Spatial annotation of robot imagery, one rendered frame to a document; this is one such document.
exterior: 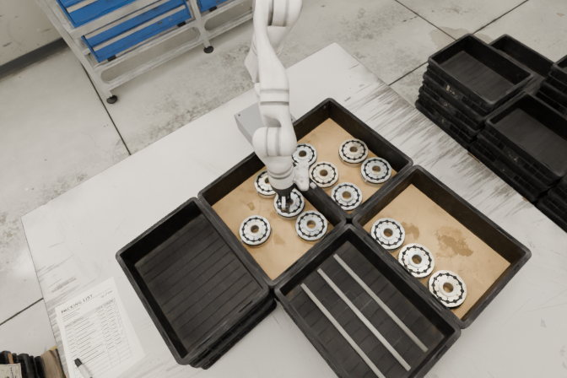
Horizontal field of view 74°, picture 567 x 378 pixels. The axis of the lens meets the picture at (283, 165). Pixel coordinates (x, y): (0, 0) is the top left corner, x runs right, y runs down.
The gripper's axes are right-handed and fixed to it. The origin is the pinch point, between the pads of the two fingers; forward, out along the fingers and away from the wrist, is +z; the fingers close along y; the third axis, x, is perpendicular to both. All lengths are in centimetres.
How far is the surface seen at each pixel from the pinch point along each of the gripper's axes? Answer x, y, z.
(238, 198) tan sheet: -18.2, -6.5, 10.8
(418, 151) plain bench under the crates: 49, -32, 24
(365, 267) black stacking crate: 23.4, 17.8, 11.2
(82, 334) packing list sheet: -70, 36, 24
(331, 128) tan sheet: 15.0, -35.4, 10.8
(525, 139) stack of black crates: 110, -59, 56
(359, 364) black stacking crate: 19.4, 43.9, 11.3
